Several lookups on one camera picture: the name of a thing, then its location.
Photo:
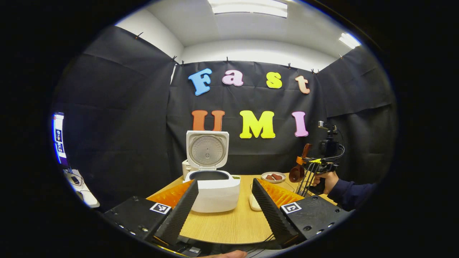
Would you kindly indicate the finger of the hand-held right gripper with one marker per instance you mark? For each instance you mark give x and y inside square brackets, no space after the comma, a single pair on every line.
[302,161]

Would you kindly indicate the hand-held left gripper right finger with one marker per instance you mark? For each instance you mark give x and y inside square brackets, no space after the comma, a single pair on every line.
[272,213]

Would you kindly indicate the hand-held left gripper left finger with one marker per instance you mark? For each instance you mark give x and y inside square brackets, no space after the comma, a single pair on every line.
[175,218]

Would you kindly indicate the brown wooden spoon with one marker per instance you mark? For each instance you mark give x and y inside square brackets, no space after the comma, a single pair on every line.
[297,173]

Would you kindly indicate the white rice cooker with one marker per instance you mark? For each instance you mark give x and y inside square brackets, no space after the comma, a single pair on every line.
[215,195]

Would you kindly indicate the cream rice box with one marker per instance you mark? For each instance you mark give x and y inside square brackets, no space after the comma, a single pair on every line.
[254,204]

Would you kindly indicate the white round plate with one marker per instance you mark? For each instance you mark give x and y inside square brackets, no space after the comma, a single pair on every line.
[267,179]

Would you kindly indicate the white toaster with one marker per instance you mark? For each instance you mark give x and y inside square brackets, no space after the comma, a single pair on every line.
[185,170]

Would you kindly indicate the black backdrop cloth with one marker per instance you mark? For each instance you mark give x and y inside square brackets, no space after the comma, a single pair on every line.
[251,150]

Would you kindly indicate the white side desk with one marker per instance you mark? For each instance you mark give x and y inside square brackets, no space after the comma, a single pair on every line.
[86,195]

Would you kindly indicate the black smartphone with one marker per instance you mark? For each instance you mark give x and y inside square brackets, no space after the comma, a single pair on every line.
[75,180]

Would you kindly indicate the computer monitor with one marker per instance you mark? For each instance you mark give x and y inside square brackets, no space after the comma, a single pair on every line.
[59,139]

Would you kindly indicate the long ceiling light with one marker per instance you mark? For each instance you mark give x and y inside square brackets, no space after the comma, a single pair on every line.
[251,8]

